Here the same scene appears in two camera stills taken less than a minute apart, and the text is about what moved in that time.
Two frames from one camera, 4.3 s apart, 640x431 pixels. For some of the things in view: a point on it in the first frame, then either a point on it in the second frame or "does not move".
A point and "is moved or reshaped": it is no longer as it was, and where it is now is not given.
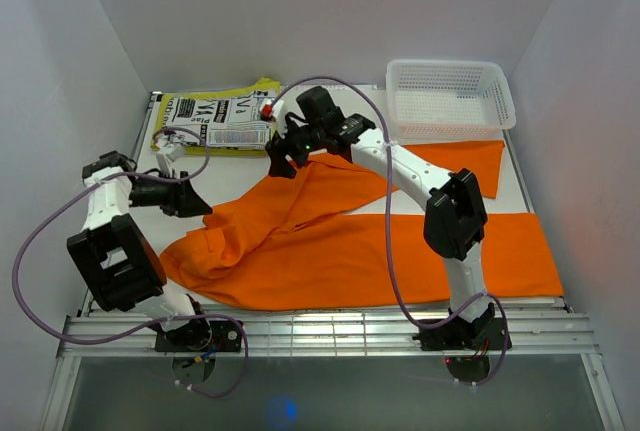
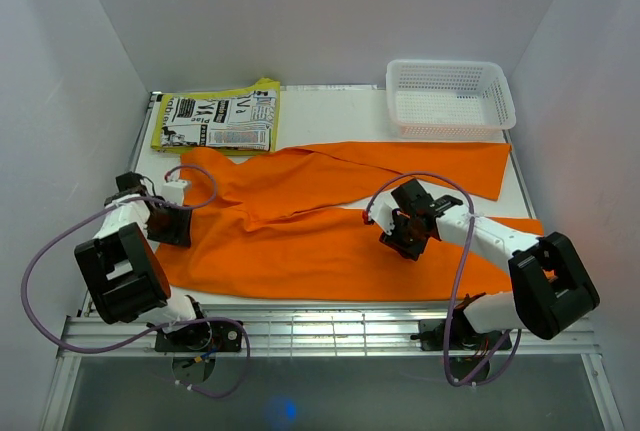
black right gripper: x=278 y=150 to x=410 y=252
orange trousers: x=294 y=239 is moved or reshaped
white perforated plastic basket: x=447 y=100 does not move
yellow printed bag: x=217 y=122 does not move
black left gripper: x=184 y=201 to x=178 y=234
